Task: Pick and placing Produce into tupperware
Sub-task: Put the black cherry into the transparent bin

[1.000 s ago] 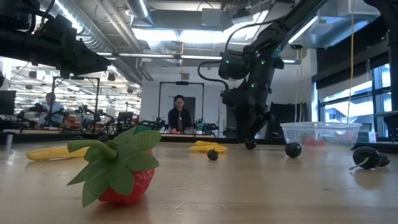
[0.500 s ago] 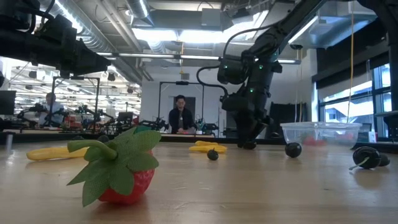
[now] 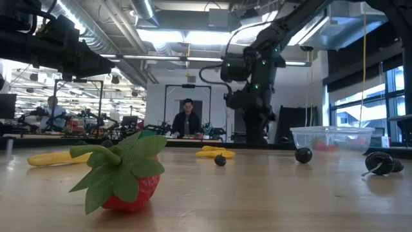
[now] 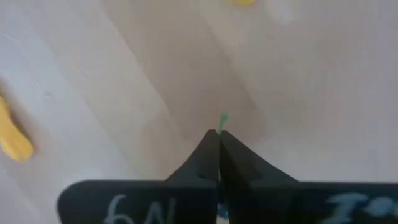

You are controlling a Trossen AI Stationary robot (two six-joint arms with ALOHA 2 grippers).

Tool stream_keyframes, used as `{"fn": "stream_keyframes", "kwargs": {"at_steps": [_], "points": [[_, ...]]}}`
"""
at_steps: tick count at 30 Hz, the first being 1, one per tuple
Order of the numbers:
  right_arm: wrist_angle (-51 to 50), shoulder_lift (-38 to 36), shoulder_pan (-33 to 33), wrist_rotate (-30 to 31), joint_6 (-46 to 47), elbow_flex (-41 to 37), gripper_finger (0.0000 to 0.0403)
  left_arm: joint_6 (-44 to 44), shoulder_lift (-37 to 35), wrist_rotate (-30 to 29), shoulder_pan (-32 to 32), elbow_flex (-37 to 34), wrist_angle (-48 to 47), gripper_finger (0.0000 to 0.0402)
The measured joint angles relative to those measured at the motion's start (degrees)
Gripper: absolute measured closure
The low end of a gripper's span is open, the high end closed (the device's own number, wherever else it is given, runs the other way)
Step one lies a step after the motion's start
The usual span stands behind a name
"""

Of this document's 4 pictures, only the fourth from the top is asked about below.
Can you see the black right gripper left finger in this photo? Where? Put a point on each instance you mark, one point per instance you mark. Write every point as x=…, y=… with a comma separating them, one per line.
x=174, y=202

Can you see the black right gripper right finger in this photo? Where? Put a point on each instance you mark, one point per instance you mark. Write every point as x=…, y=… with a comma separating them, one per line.
x=280, y=202

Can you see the red toy strawberry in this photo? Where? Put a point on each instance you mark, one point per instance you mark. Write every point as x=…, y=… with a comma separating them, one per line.
x=223, y=119

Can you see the yellow toy banana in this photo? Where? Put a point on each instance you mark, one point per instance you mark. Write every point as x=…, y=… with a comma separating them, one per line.
x=14, y=143

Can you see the yellow toy pepper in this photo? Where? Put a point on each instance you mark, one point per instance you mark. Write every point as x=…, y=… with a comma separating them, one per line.
x=242, y=2

